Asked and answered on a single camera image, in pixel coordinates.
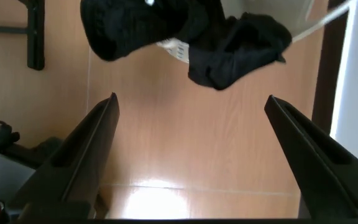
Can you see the white laundry basket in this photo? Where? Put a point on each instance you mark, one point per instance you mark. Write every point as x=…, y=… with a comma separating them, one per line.
x=177, y=49

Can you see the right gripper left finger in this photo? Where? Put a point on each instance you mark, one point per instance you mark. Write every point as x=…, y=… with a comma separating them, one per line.
x=73, y=174

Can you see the black clothes rack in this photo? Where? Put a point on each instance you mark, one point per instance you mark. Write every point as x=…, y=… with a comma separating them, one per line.
x=36, y=37

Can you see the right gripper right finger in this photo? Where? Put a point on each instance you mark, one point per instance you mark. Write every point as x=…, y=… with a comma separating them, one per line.
x=328, y=183

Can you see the black shorts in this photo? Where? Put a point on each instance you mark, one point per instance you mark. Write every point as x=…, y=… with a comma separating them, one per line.
x=126, y=28

